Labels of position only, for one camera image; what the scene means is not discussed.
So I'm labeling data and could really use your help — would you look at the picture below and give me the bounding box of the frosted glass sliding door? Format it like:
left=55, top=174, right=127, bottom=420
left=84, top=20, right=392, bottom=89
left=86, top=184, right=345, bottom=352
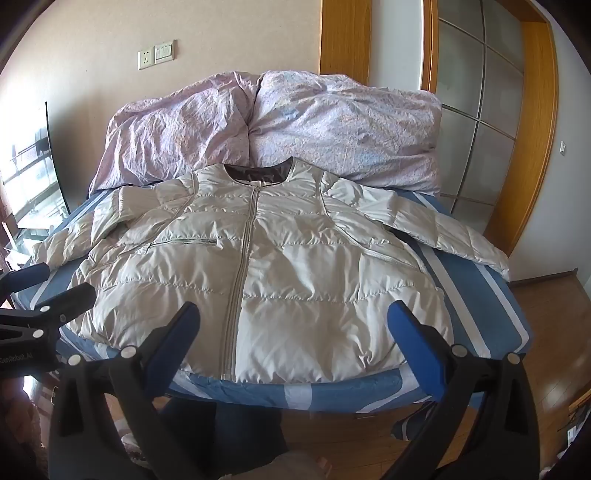
left=436, top=0, right=525, bottom=234

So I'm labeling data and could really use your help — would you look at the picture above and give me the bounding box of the beige puffer jacket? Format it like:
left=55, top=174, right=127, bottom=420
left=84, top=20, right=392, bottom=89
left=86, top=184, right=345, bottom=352
left=31, top=157, right=511, bottom=384

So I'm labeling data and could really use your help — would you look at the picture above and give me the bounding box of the blue striped bed sheet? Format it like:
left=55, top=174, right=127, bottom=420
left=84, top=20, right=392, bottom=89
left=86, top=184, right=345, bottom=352
left=11, top=187, right=536, bottom=441

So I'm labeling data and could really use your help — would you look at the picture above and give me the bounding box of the person's dark pants leg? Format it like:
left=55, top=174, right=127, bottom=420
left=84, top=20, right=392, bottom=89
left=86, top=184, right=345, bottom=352
left=161, top=397, right=289, bottom=480

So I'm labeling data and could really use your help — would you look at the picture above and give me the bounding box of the pink floral duvet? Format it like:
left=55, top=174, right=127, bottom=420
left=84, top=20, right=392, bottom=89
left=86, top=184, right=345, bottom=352
left=88, top=70, right=443, bottom=197

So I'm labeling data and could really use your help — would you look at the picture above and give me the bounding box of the flat television screen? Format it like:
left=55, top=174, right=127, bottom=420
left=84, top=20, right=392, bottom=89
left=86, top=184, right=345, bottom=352
left=0, top=102, right=71, bottom=232

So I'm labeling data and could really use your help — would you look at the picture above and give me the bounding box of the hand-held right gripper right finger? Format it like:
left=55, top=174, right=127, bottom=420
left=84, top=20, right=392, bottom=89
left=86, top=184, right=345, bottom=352
left=387, top=300, right=541, bottom=480

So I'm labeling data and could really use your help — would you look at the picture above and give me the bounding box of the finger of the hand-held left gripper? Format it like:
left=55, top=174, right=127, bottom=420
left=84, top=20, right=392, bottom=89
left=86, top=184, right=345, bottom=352
left=0, top=262, right=51, bottom=296
left=0, top=282, right=96, bottom=339

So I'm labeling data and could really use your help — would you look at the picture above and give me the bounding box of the glass television stand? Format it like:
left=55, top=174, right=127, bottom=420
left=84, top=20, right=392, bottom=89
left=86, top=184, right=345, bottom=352
left=4, top=217, right=63, bottom=268

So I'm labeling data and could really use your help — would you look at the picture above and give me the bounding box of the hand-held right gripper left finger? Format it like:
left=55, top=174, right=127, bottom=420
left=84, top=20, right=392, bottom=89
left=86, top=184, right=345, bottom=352
left=48, top=301, right=206, bottom=480

